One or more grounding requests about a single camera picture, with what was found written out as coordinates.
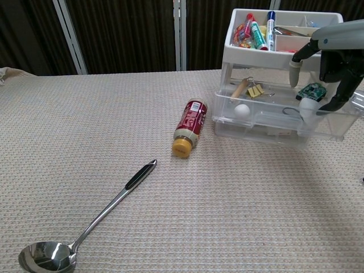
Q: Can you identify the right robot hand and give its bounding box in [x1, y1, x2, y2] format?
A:
[288, 18, 364, 114]

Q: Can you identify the clear plastic drawer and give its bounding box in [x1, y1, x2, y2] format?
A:
[213, 82, 361, 142]

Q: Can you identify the white plastic drawer organizer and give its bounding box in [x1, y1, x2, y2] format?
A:
[214, 8, 345, 150]

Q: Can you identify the clear bottom drawer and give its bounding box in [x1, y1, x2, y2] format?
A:
[214, 121, 310, 149]

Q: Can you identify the green circuit board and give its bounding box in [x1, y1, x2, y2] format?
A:
[295, 82, 327, 102]

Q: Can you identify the clear plastic bottle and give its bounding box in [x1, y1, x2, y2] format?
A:
[351, 90, 364, 116]

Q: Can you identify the blue capped marker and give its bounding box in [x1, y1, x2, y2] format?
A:
[266, 10, 277, 52]

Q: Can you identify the green marker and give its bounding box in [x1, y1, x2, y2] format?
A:
[250, 22, 270, 51]

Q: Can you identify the colourful candy bag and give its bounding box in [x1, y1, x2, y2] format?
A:
[233, 24, 255, 48]

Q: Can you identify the yellow binder clip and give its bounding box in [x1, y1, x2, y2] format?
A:
[246, 77, 275, 100]

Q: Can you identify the wooden stick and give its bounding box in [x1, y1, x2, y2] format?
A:
[230, 78, 251, 100]

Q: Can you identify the white ping pong ball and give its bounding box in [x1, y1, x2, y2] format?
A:
[234, 104, 251, 118]

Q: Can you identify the red sauce bottle yellow cap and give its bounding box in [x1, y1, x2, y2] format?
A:
[171, 99, 209, 159]

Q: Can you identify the black folding screen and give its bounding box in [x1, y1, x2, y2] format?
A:
[0, 0, 364, 76]

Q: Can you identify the beige woven tablecloth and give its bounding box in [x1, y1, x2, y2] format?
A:
[0, 67, 364, 273]

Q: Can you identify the stainless steel ladle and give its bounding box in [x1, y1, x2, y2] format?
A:
[18, 159, 158, 273]

